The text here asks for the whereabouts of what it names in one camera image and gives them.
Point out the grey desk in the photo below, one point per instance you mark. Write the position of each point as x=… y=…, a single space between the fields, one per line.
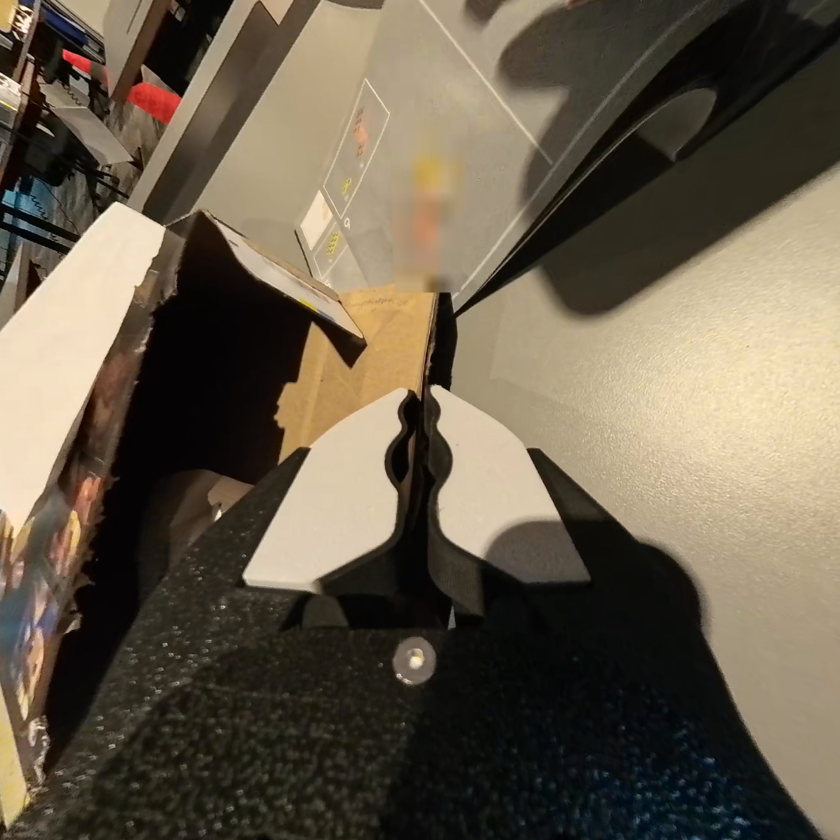
x=656 y=426

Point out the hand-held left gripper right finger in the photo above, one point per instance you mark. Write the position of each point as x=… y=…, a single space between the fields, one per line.
x=499 y=499

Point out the printed cardboard box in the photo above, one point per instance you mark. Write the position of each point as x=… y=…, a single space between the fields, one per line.
x=52 y=341

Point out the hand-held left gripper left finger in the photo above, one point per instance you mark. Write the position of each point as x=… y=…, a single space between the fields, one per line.
x=328 y=499

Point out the red cloth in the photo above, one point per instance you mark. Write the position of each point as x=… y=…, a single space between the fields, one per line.
x=157 y=98

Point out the cluttered storage shelf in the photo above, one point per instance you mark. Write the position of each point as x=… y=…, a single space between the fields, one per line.
x=39 y=131

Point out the crumpled white paper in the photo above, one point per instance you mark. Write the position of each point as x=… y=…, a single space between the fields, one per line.
x=197 y=492

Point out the grey instruction booklet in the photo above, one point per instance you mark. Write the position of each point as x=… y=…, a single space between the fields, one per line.
x=407 y=98

